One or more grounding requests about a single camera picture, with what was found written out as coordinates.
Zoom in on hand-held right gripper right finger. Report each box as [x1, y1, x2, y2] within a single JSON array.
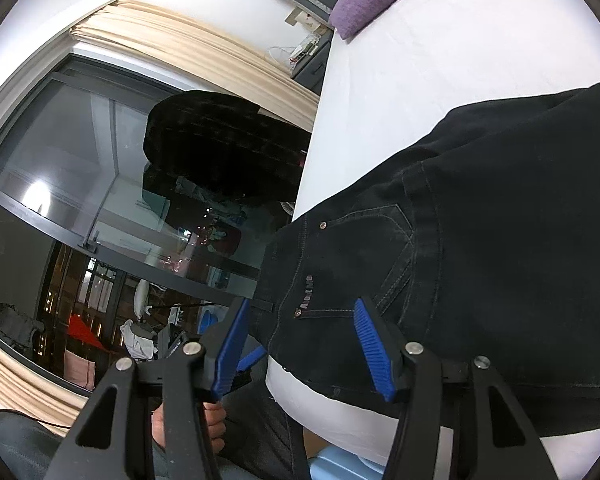
[[354, 297, 553, 480]]

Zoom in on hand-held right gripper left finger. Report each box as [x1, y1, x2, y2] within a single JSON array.
[[42, 297, 253, 480]]

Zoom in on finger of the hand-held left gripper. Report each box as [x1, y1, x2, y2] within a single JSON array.
[[227, 346, 269, 396]]

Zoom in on black denim pants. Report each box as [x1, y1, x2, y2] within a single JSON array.
[[255, 80, 600, 438]]

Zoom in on person's left hand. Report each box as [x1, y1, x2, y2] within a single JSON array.
[[151, 402, 227, 456]]

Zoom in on person's grey clothing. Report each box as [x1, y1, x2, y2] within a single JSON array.
[[220, 385, 311, 480]]

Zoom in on light blue plastic object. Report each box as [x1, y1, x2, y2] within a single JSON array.
[[307, 447, 386, 480]]

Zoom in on beige curtain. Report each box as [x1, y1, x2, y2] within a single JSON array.
[[0, 330, 96, 411], [70, 0, 322, 133]]

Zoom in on black hanging garment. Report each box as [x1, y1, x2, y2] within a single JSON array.
[[142, 89, 313, 211]]

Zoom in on glass sliding door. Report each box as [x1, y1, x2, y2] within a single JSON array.
[[0, 55, 301, 391]]

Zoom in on grey nightstand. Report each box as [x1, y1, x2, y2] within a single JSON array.
[[290, 30, 335, 93]]

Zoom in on white bed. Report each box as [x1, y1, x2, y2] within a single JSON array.
[[267, 0, 600, 466]]

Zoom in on clear plastic organizer box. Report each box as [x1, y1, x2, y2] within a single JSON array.
[[287, 32, 326, 63]]

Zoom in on purple cushion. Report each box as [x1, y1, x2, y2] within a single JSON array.
[[328, 0, 423, 41]]

